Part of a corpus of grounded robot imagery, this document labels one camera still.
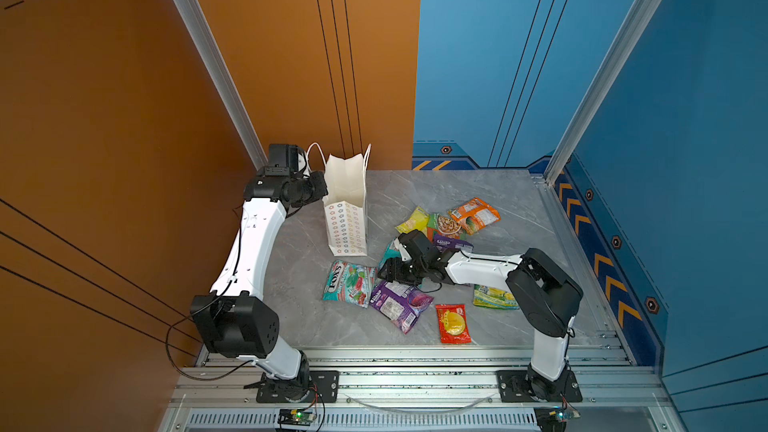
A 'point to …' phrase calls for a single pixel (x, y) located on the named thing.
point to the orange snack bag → (475, 215)
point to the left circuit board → (301, 417)
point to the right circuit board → (554, 418)
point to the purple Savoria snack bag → (444, 243)
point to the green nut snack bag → (446, 225)
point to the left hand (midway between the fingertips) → (326, 182)
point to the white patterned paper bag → (345, 203)
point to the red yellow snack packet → (453, 324)
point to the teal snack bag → (390, 253)
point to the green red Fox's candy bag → (350, 284)
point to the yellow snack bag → (419, 220)
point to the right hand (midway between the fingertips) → (382, 278)
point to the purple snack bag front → (400, 304)
